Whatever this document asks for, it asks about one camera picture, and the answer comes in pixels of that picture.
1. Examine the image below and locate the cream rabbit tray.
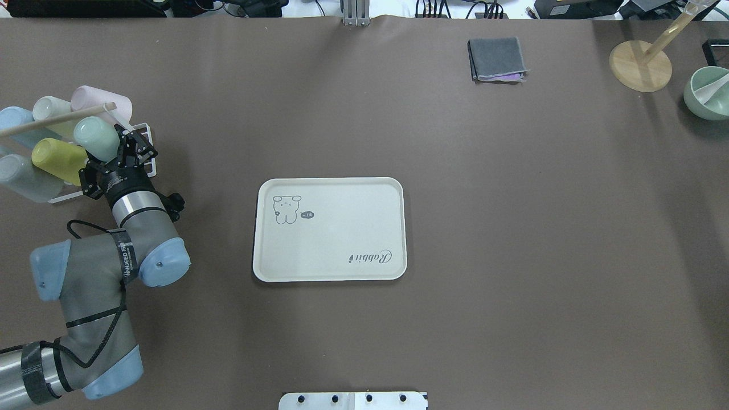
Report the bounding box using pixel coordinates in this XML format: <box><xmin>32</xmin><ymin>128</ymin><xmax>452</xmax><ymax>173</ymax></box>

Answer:
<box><xmin>252</xmin><ymin>177</ymin><xmax>408</xmax><ymax>283</ymax></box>

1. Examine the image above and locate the grey folded cloth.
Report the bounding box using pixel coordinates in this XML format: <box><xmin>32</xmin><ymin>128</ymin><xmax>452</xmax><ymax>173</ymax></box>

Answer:
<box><xmin>467</xmin><ymin>36</ymin><xmax>528</xmax><ymax>81</ymax></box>

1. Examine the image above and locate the green bowl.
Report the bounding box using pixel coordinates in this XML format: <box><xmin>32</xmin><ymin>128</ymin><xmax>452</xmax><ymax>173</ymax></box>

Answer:
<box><xmin>683</xmin><ymin>67</ymin><xmax>728</xmax><ymax>120</ymax></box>

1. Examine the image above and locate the purple cloth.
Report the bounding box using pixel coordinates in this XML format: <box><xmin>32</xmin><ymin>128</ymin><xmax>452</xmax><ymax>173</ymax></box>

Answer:
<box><xmin>474</xmin><ymin>72</ymin><xmax>526</xmax><ymax>83</ymax></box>

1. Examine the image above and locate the wooden mug tree stand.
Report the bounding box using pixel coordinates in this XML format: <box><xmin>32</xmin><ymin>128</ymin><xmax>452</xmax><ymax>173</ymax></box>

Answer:
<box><xmin>608</xmin><ymin>1</ymin><xmax>716</xmax><ymax>93</ymax></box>

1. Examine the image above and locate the pink plastic cup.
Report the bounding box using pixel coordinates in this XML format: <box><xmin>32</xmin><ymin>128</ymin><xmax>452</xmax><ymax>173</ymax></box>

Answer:
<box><xmin>70</xmin><ymin>85</ymin><xmax>133</xmax><ymax>130</ymax></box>

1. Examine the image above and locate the yellow plastic cup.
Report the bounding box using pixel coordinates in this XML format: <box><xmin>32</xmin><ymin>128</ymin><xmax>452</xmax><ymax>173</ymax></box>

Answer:
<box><xmin>31</xmin><ymin>138</ymin><xmax>88</xmax><ymax>187</ymax></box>

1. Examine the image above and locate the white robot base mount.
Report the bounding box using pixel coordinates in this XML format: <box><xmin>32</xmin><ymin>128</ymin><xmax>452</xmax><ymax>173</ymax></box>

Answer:
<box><xmin>278</xmin><ymin>391</ymin><xmax>429</xmax><ymax>409</ymax></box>

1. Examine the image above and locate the grey plastic cup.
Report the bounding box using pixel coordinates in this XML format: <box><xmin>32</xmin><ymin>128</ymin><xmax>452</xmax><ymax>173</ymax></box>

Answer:
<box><xmin>1</xmin><ymin>154</ymin><xmax>64</xmax><ymax>203</ymax></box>

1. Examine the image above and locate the white wire cup rack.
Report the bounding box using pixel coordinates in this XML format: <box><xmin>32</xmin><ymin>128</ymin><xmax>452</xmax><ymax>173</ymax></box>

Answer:
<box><xmin>0</xmin><ymin>102</ymin><xmax>157</xmax><ymax>204</ymax></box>

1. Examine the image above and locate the white plastic cup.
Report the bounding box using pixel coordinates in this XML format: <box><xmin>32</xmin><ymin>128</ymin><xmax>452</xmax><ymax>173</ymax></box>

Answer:
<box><xmin>32</xmin><ymin>96</ymin><xmax>79</xmax><ymax>142</ymax></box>

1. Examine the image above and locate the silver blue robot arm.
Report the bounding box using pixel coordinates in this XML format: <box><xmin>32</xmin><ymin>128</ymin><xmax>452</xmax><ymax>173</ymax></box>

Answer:
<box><xmin>2</xmin><ymin>125</ymin><xmax>191</xmax><ymax>409</ymax></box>

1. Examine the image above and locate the green plastic cup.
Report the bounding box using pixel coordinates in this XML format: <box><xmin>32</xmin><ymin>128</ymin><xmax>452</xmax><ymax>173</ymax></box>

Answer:
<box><xmin>73</xmin><ymin>116</ymin><xmax>120</xmax><ymax>162</ymax></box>

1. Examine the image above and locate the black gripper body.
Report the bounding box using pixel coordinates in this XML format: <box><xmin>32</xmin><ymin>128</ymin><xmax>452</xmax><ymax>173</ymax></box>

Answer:
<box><xmin>88</xmin><ymin>155</ymin><xmax>185</xmax><ymax>223</ymax></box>

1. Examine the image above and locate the blue plastic cup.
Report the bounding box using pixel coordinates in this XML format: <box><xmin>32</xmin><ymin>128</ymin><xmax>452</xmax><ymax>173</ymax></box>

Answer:
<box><xmin>0</xmin><ymin>106</ymin><xmax>62</xmax><ymax>155</ymax></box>

